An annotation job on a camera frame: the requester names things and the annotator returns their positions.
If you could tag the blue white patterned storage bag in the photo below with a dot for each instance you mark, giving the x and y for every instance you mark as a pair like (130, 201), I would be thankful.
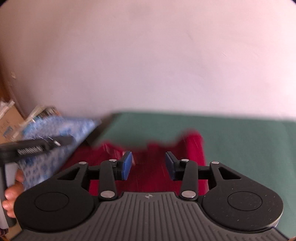
(64, 135)

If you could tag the person left hand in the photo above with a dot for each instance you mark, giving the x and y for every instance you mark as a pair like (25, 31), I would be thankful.
(12, 193)

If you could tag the green table cloth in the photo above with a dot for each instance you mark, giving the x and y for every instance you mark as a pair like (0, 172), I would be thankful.
(261, 149)

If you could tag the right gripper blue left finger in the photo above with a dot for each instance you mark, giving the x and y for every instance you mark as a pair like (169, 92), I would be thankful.
(124, 166)

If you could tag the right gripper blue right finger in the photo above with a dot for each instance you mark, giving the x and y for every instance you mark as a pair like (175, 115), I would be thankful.
(174, 167)

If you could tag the dark red knit sweater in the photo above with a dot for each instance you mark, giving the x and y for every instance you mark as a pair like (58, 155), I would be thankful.
(148, 172)

